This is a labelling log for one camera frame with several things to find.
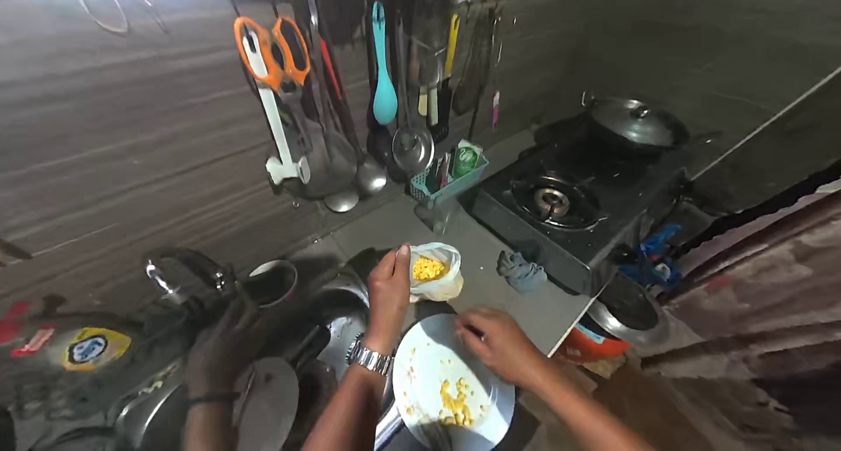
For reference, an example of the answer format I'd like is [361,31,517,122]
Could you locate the person's right hand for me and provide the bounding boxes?
[455,307,550,389]

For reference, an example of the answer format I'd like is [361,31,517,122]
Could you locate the person's left hand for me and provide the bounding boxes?
[363,243,413,356]

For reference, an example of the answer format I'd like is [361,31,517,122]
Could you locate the white translucent plastic bag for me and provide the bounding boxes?
[409,242,465,303]

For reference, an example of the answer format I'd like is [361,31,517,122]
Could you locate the person's right forearm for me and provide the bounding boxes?
[530,356,657,451]

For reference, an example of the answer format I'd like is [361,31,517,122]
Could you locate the person's left forearm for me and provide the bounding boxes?
[301,339,395,451]

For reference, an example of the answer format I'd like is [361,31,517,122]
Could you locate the pile of yellow corn kernels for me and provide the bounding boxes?
[413,257,447,282]

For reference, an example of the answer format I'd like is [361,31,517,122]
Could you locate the white round plate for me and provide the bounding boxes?
[392,313,516,451]

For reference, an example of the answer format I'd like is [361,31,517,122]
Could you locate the metal sink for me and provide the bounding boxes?
[299,270,372,383]

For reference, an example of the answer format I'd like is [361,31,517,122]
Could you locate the clear glass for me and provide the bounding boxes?
[415,195,454,236]

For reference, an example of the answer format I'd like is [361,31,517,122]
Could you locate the crumpled grey cloth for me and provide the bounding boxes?
[496,250,548,293]

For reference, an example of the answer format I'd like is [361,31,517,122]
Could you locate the scattered yellow corn pieces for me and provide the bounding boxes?
[405,347,488,428]

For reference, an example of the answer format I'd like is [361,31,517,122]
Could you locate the metal round ladle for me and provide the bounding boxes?
[323,187,360,214]

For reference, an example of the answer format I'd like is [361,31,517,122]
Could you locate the turquoise plastic basket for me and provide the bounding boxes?
[410,152,490,207]

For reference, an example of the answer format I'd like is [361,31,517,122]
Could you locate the dark cup with light rim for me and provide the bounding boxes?
[243,260,299,308]

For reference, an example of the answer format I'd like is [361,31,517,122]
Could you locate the metal slotted ladle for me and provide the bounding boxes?
[392,18,436,175]

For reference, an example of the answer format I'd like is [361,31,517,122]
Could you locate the large metal skimmer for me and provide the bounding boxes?
[284,0,358,200]

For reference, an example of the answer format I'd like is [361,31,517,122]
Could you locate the black gas stove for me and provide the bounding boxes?
[470,113,691,297]

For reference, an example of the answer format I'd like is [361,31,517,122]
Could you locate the green white packet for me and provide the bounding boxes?
[453,140,484,179]

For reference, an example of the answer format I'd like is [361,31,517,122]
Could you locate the orange pot with metal rim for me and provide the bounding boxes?
[556,272,670,365]

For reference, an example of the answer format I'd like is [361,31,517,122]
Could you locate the turquoise spoon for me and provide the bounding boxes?
[372,1,399,126]

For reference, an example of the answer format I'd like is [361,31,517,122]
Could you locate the grey round plate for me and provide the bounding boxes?
[233,357,300,451]

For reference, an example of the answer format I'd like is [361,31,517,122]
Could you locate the black utensil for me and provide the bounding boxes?
[452,11,495,117]

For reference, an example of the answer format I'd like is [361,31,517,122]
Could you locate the blue plastic packet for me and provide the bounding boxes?
[619,224,684,290]

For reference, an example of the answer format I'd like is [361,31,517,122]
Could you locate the chrome faucet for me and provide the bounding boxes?
[143,247,236,302]

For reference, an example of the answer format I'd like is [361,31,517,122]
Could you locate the metal pan with lid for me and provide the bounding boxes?
[581,91,691,151]

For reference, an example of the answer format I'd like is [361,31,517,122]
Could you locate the brown patterned curtain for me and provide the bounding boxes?
[641,178,841,451]

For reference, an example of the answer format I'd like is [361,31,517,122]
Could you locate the yellow packet with round emblem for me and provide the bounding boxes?
[62,327,133,372]

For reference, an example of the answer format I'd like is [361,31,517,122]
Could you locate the red-handled metal spoon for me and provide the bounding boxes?
[318,37,388,196]

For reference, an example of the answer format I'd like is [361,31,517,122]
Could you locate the pink-handled thin utensil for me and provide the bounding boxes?
[491,18,503,132]

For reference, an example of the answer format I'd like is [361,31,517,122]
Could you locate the yellow-handled black spatula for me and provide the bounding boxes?
[430,14,461,144]

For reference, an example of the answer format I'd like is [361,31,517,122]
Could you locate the orange-handled scissors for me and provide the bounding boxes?
[234,15,312,99]

